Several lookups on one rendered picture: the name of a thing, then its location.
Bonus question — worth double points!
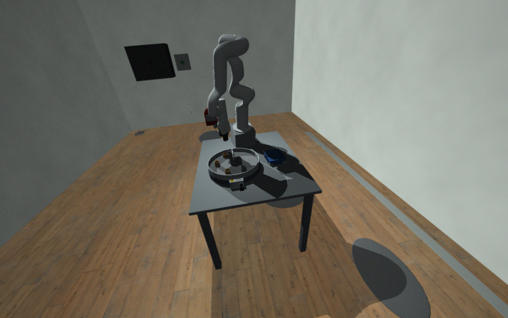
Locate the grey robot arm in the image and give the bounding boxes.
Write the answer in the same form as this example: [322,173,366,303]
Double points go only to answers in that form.
[208,35,255,133]

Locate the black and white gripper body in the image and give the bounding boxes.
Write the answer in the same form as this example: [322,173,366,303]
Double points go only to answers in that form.
[218,120,231,135]

